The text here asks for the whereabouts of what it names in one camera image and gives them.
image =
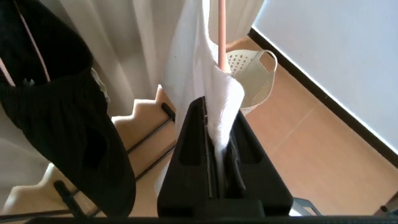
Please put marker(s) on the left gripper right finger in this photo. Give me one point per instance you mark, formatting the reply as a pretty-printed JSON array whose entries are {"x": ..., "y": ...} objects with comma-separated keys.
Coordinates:
[{"x": 264, "y": 183}]

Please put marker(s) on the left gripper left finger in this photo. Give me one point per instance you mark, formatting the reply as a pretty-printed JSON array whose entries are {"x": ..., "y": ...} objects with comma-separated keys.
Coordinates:
[{"x": 186, "y": 180}]

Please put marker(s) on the white garment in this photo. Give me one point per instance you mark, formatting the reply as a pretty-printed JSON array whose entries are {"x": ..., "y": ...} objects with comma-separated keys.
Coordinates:
[{"x": 192, "y": 62}]

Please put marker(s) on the black shorts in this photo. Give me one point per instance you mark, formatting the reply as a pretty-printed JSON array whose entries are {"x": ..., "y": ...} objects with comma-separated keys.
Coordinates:
[{"x": 62, "y": 124}]

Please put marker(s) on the pink clothes hanger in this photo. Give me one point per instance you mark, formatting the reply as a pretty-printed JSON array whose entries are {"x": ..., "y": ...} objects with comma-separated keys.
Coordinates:
[
  {"x": 31, "y": 40},
  {"x": 222, "y": 31}
]

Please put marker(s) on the black clothes rack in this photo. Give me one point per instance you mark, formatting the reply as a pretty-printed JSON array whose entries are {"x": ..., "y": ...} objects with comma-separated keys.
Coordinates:
[{"x": 168, "y": 110}]

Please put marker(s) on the white laundry basket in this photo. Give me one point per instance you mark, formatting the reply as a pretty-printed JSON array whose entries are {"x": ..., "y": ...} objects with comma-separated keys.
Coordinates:
[{"x": 255, "y": 77}]

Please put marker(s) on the beige curtain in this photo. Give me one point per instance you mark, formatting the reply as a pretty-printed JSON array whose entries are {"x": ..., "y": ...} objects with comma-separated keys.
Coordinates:
[{"x": 133, "y": 46}]

